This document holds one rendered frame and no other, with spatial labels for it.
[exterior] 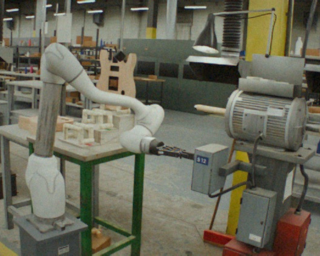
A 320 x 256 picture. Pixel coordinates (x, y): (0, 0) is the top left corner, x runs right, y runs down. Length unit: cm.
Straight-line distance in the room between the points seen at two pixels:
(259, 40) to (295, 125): 124
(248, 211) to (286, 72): 71
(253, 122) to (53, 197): 98
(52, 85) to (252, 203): 111
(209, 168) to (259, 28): 146
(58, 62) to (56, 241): 82
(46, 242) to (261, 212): 99
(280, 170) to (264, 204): 18
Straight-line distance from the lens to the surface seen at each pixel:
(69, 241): 178
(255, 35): 280
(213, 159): 160
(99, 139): 235
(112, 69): 257
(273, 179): 176
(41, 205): 171
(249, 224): 177
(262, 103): 173
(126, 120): 247
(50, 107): 181
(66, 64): 164
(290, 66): 186
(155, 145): 175
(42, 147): 185
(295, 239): 182
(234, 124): 178
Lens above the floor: 151
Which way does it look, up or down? 11 degrees down
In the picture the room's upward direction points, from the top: 4 degrees clockwise
